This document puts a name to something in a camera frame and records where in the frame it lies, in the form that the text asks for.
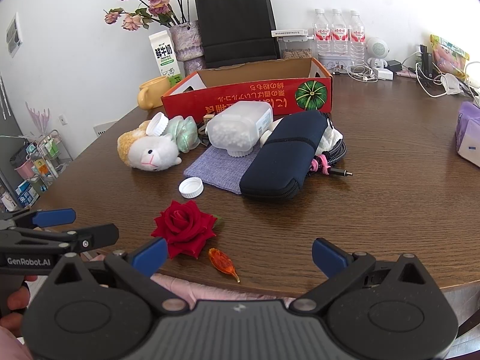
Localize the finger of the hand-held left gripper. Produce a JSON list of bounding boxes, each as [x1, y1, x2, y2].
[[71, 224, 120, 251], [0, 208, 76, 229]]

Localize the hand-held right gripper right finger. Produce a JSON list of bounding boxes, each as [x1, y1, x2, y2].
[[290, 237, 432, 312]]

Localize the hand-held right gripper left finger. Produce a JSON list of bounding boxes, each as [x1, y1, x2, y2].
[[45, 237, 190, 312]]

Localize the red rose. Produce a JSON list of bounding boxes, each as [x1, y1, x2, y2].
[[151, 200, 226, 260]]

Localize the white bottle cap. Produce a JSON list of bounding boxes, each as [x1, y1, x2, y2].
[[178, 177, 204, 199], [146, 112, 170, 137]]

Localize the white plush sheep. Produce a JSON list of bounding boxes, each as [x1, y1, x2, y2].
[[117, 121, 182, 172]]

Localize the black braided cable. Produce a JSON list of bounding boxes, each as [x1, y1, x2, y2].
[[305, 118, 354, 179]]

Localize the purple linen pouch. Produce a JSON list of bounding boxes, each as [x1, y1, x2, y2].
[[184, 145, 259, 195]]

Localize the navy zipper pouch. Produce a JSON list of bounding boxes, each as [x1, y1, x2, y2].
[[239, 110, 328, 200]]

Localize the white tissue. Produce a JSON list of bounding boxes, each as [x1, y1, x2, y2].
[[317, 118, 345, 152]]

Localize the translucent plastic pill bottle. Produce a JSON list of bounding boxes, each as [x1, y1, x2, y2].
[[205, 101, 274, 158]]

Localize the red cardboard box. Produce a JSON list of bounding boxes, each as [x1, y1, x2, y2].
[[161, 58, 334, 121]]

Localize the person's left hand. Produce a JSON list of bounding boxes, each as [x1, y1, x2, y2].
[[0, 274, 39, 328]]

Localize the metal storage rack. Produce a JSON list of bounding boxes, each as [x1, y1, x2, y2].
[[9, 129, 74, 196]]

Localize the orange petal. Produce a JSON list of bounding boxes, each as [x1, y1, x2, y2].
[[208, 248, 241, 284]]

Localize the pink clothing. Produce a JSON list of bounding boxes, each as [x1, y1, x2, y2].
[[0, 253, 298, 360]]

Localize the grey cabinet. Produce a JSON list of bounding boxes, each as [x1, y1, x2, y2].
[[0, 71, 23, 211]]

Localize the purple feather plant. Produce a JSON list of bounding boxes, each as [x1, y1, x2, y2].
[[25, 101, 51, 136]]

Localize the yellow ceramic mug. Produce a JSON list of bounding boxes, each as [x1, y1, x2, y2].
[[137, 76, 174, 110]]

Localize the white earphones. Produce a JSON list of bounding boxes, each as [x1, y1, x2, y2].
[[347, 64, 379, 81]]

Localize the purple tissue pack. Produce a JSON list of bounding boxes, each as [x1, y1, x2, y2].
[[455, 101, 480, 164]]

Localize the white green milk carton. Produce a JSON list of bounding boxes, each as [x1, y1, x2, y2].
[[148, 31, 184, 87]]

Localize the white printed tin box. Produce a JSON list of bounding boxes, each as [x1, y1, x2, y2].
[[319, 53, 353, 76]]

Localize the clear seed container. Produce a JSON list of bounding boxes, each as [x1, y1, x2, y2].
[[272, 34, 316, 61]]

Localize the white face mask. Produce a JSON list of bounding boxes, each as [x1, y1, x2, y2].
[[439, 73, 466, 95]]

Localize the purple textured vase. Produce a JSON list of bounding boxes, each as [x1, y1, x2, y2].
[[169, 20, 206, 72]]

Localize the white robot speaker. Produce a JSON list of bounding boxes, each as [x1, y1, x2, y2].
[[364, 37, 391, 71]]

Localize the black phone stand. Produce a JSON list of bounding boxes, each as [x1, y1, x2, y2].
[[420, 44, 436, 83]]

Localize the small white flat box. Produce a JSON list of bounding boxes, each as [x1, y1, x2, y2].
[[271, 29, 311, 38]]

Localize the yellow pink snack packet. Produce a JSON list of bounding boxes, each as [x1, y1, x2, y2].
[[429, 34, 470, 74]]

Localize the dried pink rose bouquet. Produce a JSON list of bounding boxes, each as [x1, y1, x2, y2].
[[104, 0, 194, 32]]

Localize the black paper bag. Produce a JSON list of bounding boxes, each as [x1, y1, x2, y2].
[[195, 0, 281, 69]]

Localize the pink cable tie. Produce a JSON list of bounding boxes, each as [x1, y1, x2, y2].
[[311, 154, 332, 175]]

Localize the white cable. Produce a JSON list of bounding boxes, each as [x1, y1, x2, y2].
[[403, 50, 451, 98]]

